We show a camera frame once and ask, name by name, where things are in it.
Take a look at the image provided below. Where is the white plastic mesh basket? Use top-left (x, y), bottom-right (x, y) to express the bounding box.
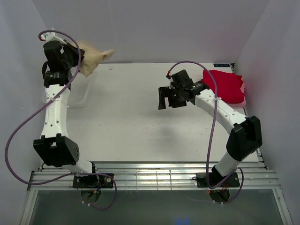
top-left (41, 73), bottom-right (93, 108)

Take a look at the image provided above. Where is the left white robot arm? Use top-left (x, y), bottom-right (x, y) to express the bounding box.
top-left (33, 40), bottom-right (99, 188)

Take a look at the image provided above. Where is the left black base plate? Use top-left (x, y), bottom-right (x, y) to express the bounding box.
top-left (72, 173), bottom-right (114, 189)

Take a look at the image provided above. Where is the red folded t shirt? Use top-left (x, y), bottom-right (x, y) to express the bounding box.
top-left (210, 70), bottom-right (244, 98)

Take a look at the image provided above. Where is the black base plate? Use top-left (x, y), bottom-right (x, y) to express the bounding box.
top-left (72, 173), bottom-right (114, 189)
top-left (193, 172), bottom-right (240, 188)

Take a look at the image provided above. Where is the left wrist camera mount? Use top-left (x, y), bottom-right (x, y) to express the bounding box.
top-left (38, 30), bottom-right (66, 44)

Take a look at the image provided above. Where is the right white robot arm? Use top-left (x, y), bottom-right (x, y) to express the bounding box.
top-left (158, 70), bottom-right (263, 187)

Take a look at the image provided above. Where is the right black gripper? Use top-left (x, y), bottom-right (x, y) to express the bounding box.
top-left (158, 86), bottom-right (187, 110)

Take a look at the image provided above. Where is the aluminium rail frame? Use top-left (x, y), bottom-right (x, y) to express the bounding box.
top-left (27, 161), bottom-right (282, 191)

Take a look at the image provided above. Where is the beige t shirt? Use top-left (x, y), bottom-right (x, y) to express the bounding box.
top-left (77, 41), bottom-right (115, 77)

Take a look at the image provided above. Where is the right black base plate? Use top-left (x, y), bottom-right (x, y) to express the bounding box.
top-left (193, 172), bottom-right (240, 188)

